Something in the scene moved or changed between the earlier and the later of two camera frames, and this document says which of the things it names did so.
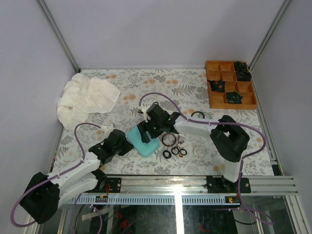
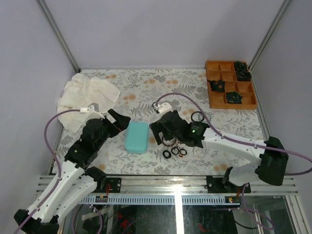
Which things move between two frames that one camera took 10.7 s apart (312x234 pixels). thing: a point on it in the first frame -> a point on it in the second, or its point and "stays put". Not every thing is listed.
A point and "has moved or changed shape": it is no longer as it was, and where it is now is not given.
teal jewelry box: x=145 y=149 has moved or changed shape
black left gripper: x=129 y=146 -> x=121 y=125
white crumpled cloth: x=82 y=95 stays put
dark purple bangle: x=169 y=134 stays put
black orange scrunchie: x=217 y=86 stays put
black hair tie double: x=166 y=157 stays put
